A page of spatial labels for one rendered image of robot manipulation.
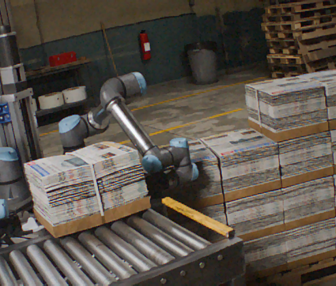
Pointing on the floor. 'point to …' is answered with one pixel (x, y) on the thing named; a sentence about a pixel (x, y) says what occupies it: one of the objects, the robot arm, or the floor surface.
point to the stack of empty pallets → (287, 31)
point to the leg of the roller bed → (236, 281)
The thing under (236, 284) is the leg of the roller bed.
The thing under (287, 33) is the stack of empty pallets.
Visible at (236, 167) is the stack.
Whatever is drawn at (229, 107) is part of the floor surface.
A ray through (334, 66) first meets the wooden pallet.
